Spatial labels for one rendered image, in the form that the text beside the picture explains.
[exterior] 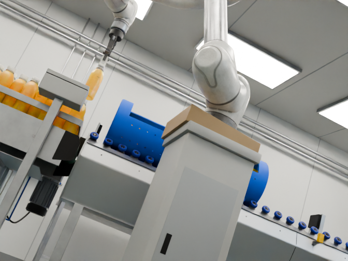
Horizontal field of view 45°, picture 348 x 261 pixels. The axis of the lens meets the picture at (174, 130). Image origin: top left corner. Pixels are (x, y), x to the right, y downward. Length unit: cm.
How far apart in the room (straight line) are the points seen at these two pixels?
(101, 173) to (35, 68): 395
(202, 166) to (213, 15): 65
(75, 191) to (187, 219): 73
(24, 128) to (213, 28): 94
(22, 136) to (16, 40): 412
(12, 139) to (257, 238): 128
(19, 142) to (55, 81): 31
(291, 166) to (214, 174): 520
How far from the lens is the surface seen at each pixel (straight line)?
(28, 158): 186
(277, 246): 228
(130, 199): 206
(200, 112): 161
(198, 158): 155
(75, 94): 191
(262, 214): 227
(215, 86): 160
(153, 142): 211
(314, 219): 255
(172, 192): 150
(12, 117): 200
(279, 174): 658
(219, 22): 180
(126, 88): 593
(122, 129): 210
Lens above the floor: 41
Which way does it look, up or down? 20 degrees up
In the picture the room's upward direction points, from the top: 21 degrees clockwise
